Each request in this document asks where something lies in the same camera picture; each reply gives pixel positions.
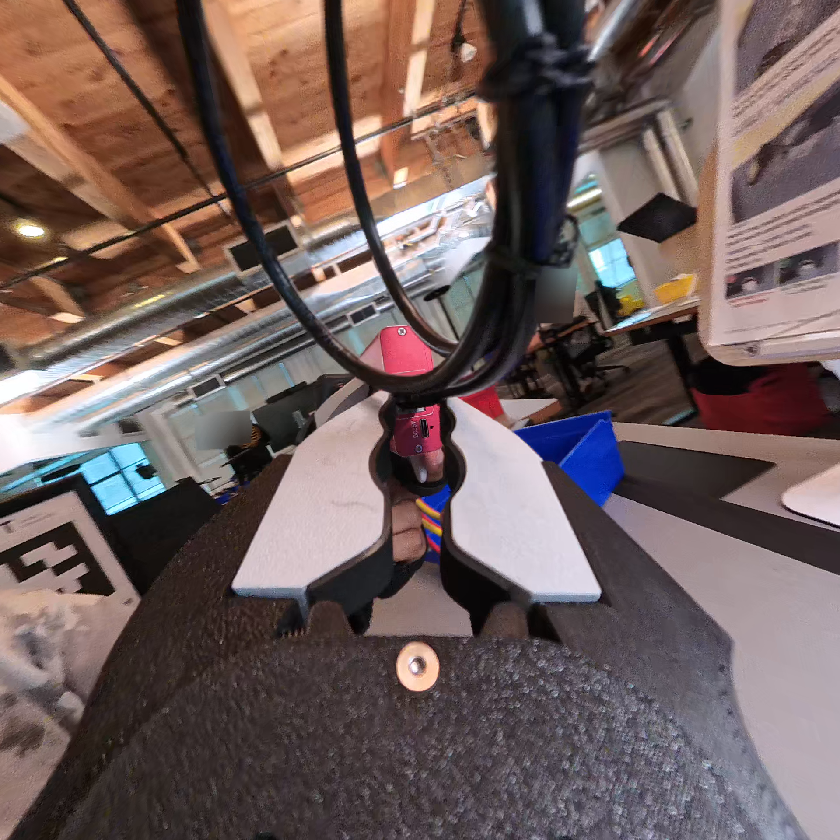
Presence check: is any white monitor base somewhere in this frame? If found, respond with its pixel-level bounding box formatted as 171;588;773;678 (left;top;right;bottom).
781;459;840;528

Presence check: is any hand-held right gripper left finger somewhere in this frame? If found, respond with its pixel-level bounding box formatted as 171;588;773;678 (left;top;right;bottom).
231;391;395;608

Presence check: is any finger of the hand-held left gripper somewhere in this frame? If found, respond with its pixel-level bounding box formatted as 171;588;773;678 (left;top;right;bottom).
314;375;374;429

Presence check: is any black ethernet cable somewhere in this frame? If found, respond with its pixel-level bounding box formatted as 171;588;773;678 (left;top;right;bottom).
174;0;595;404

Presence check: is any instruction poster board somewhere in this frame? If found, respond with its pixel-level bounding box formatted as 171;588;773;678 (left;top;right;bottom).
697;0;840;366

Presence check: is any black hanging panel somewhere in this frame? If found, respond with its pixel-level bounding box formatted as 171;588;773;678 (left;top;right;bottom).
617;193;697;244

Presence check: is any person's left hand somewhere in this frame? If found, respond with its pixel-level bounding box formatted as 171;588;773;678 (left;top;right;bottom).
388;453;448;567

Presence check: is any red seat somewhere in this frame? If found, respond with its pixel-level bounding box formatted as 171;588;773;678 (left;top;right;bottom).
692;360;831;435

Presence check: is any red metal ethernet adapter box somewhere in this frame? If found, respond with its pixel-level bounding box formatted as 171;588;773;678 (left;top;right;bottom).
360;325;443;458

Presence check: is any blue plastic bin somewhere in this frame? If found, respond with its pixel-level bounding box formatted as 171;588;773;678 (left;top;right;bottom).
512;411;626;508

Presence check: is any silver ventilation duct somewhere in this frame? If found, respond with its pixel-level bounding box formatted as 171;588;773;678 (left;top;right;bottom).
0;259;408;421

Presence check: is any black white marker sign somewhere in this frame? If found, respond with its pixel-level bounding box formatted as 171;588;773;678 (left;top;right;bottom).
0;476;140;608

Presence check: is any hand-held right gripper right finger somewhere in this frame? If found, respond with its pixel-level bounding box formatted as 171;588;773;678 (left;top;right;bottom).
440;395;603;605

